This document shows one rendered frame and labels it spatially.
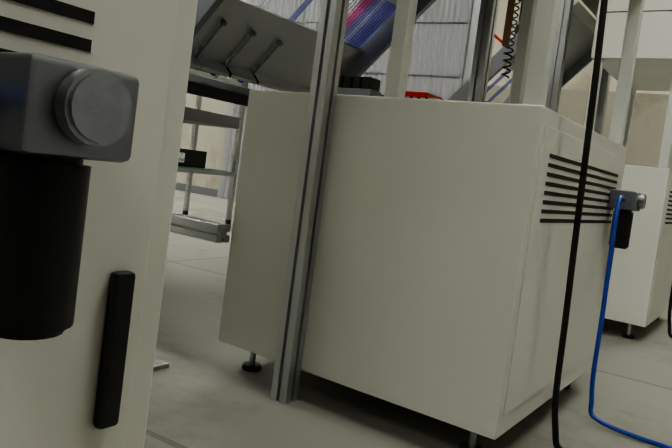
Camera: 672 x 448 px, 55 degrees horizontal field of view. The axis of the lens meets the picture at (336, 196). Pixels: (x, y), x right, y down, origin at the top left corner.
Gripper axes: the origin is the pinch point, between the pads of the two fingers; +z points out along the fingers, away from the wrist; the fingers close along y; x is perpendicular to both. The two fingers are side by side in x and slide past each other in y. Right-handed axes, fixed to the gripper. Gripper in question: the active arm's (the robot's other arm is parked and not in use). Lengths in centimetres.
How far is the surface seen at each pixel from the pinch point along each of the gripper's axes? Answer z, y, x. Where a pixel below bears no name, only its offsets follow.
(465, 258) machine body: 87, -25, -12
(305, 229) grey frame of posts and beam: 66, -28, 12
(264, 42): 4.6, 6.4, 18.1
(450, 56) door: -117, 379, 61
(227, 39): 4.4, -5.6, 21.0
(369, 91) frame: 42.9, -8.1, -6.3
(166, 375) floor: 76, -36, 54
